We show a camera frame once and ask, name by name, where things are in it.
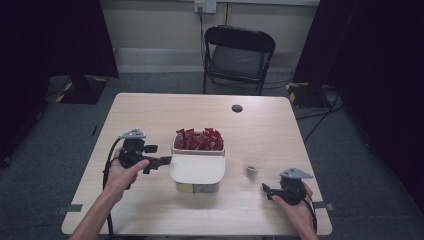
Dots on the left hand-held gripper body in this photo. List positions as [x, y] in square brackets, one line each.
[131, 150]

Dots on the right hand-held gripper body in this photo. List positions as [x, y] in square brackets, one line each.
[293, 186]

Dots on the clear plastic cup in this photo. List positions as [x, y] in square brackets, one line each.
[251, 168]

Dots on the white box lid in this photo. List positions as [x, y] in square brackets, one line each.
[197, 168]

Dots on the cream plastic storage box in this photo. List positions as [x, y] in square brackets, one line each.
[198, 152]

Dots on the person's right hand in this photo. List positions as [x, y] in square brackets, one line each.
[296, 213]

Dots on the person's left hand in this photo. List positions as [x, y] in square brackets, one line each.
[121, 176]

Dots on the grey floor tape strip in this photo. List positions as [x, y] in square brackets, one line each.
[325, 206]
[70, 208]

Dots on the pile of red packets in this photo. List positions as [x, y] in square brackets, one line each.
[200, 140]

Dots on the black stand base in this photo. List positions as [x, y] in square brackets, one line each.
[85, 90]
[305, 95]

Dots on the black folding chair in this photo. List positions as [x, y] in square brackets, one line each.
[238, 56]

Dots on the dark curtain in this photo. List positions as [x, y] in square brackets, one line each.
[50, 40]
[373, 66]

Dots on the white wall socket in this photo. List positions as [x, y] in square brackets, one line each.
[205, 6]

